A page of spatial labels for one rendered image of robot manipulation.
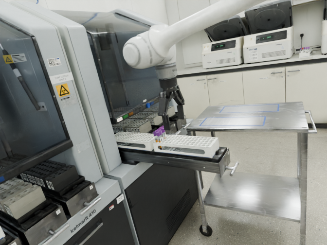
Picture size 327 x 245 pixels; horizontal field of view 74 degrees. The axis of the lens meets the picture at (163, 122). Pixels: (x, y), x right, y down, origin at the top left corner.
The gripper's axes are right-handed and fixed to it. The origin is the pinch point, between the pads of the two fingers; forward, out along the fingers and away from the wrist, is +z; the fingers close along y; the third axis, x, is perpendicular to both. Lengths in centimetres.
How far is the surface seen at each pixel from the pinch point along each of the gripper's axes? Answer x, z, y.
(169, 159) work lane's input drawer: 1.8, 15.9, -6.7
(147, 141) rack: 14.8, 9.2, -4.5
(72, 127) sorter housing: 32.9, -7.4, -29.2
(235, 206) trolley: -15, 67, 29
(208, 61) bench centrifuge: 71, -4, 231
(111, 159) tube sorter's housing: 32.3, 16.0, -14.4
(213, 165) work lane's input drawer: -19.5, 15.5, -6.8
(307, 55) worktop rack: -49, 3, 225
